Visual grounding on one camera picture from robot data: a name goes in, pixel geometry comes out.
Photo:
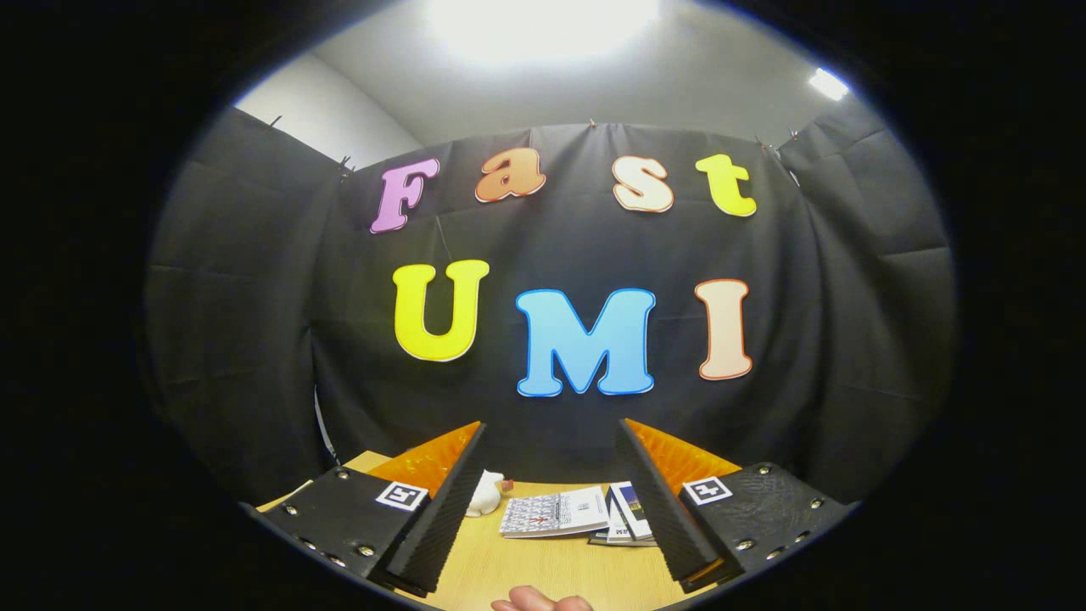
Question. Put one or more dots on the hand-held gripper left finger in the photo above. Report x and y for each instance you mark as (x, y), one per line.
(445, 518)

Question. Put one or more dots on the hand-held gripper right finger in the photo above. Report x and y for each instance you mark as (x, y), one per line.
(666, 518)

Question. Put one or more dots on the white plush toy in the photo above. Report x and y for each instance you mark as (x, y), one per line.
(484, 501)

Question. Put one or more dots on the white black lettered book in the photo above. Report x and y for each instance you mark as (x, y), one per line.
(617, 524)

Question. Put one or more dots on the dark cover book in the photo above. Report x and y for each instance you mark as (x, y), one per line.
(598, 538)

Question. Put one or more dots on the white patterned cover book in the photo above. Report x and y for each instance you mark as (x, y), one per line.
(551, 513)

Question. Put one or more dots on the small rectangular ceiling light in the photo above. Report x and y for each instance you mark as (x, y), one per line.
(827, 83)

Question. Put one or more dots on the large bright ceiling light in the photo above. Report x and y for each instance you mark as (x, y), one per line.
(543, 25)

